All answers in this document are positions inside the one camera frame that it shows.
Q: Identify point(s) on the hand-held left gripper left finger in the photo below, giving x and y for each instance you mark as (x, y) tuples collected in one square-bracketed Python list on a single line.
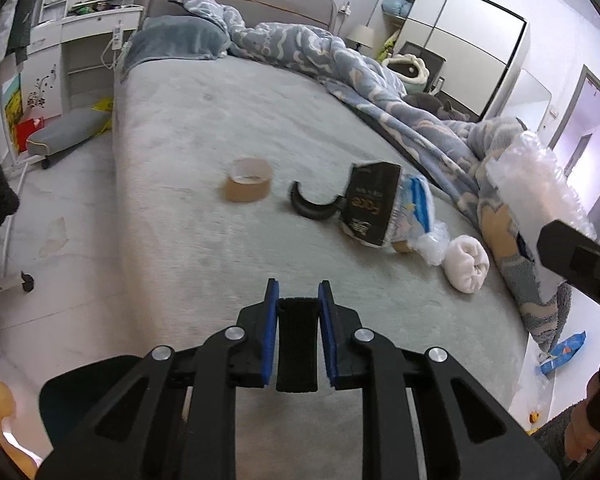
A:
[(272, 330)]

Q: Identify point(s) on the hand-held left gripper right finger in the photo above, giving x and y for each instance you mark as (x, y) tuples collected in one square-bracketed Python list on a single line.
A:
[(326, 330)]

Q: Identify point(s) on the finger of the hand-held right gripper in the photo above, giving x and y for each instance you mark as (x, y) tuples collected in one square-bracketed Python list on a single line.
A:
[(580, 260)]

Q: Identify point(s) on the clear bubble wrap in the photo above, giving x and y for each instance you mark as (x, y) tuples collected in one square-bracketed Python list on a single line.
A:
[(535, 185)]

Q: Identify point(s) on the black printed packet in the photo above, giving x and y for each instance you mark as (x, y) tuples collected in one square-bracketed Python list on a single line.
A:
[(372, 200)]

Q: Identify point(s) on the brown tape roll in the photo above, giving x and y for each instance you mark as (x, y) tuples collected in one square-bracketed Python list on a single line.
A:
[(247, 187)]

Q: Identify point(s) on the blue and white plastic package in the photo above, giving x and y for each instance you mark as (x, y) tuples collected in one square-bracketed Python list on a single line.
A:
[(420, 205)]

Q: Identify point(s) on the blue snack bag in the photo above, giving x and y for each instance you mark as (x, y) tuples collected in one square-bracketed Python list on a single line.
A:
[(562, 352)]

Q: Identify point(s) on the white rolled sock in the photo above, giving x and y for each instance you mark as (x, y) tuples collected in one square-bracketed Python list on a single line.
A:
[(465, 265)]

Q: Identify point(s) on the black curved plastic piece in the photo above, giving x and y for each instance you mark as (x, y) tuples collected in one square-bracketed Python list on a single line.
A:
[(310, 209)]

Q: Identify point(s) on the crumpled clear plastic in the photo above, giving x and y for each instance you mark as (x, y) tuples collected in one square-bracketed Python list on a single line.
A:
[(432, 247)]

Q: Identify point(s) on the grey framed door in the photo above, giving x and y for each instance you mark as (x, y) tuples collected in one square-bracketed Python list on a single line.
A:
[(575, 125)]

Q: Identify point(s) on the person's dark fuzzy clothing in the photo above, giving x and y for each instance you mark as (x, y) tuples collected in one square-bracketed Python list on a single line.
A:
[(555, 440)]

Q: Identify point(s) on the grey bed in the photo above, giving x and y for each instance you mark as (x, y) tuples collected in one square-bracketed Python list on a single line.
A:
[(205, 125)]

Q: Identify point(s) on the dark grey cushion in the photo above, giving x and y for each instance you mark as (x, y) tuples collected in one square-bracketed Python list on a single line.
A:
[(430, 102)]

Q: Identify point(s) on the white wardrobe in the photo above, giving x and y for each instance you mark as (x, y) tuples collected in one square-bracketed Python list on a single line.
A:
[(470, 45)]

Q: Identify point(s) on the cream cat bed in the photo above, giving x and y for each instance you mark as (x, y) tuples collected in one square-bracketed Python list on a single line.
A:
[(410, 77)]

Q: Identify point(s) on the white clothes rack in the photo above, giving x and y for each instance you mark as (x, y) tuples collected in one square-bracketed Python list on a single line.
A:
[(5, 255)]

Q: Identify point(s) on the yellow plastic bag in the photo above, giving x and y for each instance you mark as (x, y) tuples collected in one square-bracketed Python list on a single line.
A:
[(102, 107)]

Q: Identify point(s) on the orange soft object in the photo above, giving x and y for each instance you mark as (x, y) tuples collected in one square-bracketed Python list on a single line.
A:
[(0, 410)]

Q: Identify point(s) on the blue patterned blanket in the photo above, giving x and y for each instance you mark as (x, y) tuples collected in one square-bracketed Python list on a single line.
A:
[(305, 45)]

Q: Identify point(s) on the grey cushioned stool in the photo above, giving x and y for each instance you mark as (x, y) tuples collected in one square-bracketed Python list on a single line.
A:
[(67, 130)]

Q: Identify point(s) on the yellow-green cloth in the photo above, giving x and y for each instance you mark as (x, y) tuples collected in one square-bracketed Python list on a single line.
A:
[(387, 45)]

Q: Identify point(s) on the white table lamp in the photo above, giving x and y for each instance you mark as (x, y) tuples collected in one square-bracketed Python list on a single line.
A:
[(362, 35)]

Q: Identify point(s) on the grey-blue plush pillow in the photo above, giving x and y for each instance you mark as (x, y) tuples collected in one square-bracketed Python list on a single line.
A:
[(175, 42)]

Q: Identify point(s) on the teal plush cushion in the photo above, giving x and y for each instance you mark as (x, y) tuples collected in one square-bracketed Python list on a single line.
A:
[(397, 7)]

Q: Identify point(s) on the red box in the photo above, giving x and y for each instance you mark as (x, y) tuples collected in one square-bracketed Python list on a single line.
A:
[(27, 132)]

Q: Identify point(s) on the yellow landscape picture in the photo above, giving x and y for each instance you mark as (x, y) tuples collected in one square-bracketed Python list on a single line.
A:
[(12, 105)]

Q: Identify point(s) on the white vanity desk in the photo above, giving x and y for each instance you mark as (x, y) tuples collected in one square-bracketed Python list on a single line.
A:
[(80, 35)]

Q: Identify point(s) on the dark grey hanging garment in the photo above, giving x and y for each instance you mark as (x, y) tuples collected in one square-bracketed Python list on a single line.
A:
[(22, 20)]

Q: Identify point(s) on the white wall socket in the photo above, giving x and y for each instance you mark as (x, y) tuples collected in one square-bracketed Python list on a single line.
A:
[(345, 8)]

